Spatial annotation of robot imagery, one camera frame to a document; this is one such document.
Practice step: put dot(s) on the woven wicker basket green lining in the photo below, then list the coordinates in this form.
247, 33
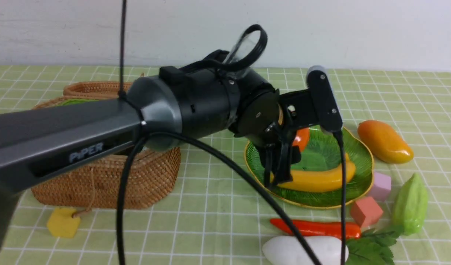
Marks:
152, 177

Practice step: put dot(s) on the pink lilac foam cube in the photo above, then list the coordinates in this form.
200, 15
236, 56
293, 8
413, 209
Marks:
381, 187

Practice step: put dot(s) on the woven wicker basket lid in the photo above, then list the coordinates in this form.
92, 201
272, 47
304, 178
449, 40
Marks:
93, 89

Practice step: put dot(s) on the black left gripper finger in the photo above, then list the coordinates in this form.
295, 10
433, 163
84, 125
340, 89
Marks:
283, 164
268, 173

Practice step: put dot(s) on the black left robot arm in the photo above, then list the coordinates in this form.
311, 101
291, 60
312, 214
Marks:
178, 104

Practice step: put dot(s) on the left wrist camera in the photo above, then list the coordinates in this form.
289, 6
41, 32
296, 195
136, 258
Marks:
323, 99

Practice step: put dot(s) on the orange persimmon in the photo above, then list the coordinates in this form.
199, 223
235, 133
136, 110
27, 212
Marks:
301, 140

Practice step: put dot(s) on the red orange carrot with leaves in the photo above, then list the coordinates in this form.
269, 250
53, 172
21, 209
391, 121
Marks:
366, 246

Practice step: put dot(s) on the green glass leaf plate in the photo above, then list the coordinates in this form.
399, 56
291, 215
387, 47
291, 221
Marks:
322, 153

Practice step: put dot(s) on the salmon pink foam cube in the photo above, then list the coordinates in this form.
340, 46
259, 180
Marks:
366, 212

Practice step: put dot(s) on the green checkered tablecloth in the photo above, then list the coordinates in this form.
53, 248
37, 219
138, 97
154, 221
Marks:
212, 216

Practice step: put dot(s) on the yellow foam block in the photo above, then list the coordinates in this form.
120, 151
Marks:
62, 223

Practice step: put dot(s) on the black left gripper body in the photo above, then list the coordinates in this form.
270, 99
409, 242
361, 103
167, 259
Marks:
281, 117

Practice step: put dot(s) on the yellow banana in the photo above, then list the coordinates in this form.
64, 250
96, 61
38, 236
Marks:
315, 181

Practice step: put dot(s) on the light green bitter gourd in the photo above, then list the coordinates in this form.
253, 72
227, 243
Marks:
410, 207

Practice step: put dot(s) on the orange yellow mango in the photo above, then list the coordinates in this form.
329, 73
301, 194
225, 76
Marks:
384, 142

